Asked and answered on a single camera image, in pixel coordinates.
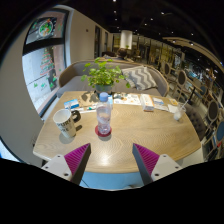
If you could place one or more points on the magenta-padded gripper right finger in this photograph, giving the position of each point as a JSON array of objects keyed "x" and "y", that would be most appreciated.
[{"x": 146, "y": 159}]

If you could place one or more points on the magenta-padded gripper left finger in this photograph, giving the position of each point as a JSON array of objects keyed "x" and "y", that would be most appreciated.
[{"x": 77, "y": 159}]

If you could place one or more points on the clear blue-capped water bottle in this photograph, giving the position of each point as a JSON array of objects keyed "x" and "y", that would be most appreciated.
[{"x": 103, "y": 118}]

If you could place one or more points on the flat round red coaster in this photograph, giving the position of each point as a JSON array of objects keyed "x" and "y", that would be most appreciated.
[{"x": 97, "y": 132}]

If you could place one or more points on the flat blue white box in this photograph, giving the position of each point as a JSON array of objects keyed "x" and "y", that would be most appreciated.
[{"x": 71, "y": 104}]

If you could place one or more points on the clear plastic cup with straw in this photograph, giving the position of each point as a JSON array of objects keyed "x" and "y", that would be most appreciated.
[{"x": 179, "y": 114}]

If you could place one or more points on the white cardboard box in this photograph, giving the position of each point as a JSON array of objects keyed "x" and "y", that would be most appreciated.
[{"x": 147, "y": 102}]

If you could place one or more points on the brown printed card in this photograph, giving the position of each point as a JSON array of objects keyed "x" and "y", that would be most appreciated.
[{"x": 89, "y": 99}]

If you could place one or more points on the grey tufted armchair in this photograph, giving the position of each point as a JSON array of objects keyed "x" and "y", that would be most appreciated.
[{"x": 196, "y": 121}]

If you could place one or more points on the printed paper leaflet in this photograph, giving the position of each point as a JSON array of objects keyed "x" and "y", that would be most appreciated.
[{"x": 128, "y": 99}]

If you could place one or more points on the yellow card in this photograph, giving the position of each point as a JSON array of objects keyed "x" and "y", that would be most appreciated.
[{"x": 173, "y": 102}]

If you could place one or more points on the light blue small carton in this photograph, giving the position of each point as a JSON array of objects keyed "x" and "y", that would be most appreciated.
[{"x": 110, "y": 102}]

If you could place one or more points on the group of dining chairs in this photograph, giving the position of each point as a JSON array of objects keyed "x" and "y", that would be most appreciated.
[{"x": 213, "y": 113}]

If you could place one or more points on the grey curved sofa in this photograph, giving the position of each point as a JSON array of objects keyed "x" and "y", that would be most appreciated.
[{"x": 71, "y": 78}]

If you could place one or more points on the grey white chevron cushion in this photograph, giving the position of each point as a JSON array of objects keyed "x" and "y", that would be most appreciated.
[{"x": 140, "y": 78}]

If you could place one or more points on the green potted plant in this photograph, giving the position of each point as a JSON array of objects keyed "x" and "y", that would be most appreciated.
[{"x": 103, "y": 75}]

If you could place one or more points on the window with festive decals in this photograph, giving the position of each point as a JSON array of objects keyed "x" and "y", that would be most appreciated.
[{"x": 43, "y": 66}]

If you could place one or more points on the person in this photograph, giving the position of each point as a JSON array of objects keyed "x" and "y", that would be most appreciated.
[{"x": 122, "y": 54}]

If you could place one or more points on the white round pillar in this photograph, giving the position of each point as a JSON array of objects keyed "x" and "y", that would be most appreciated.
[{"x": 126, "y": 39}]

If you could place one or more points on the group of ceiling lights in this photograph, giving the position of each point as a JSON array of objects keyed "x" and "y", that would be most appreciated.
[{"x": 162, "y": 13}]

